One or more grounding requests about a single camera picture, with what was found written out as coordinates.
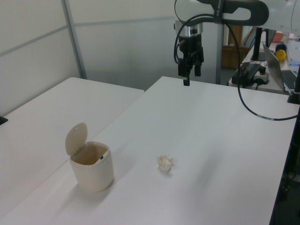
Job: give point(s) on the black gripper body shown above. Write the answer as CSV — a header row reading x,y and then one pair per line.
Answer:
x,y
193,45

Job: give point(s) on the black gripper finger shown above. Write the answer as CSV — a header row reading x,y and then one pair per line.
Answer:
x,y
185,68
198,66

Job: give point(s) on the white paper trash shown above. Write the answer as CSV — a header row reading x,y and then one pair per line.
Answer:
x,y
165,164

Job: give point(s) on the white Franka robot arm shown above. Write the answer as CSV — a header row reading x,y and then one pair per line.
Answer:
x,y
276,14

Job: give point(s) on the small white lidded bin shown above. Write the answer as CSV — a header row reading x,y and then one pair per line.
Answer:
x,y
93,173

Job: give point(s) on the wooden box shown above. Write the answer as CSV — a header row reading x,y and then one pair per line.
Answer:
x,y
230,57

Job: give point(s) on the black control box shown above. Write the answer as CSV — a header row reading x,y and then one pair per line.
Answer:
x,y
252,71

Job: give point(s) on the black monitor stand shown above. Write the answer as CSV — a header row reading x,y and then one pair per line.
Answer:
x,y
257,44

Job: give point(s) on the silver laptop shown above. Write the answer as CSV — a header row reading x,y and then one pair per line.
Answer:
x,y
273,63

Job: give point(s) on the yellow ball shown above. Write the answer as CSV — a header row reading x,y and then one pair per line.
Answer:
x,y
280,55

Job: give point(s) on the red bowl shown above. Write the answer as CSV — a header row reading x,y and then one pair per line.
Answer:
x,y
278,37

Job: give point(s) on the small black object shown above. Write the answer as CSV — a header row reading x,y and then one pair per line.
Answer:
x,y
2,120

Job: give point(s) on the grey partition post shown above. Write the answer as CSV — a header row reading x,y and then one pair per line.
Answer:
x,y
76,39

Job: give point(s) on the black camera pole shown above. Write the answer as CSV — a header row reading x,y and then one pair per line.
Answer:
x,y
288,168

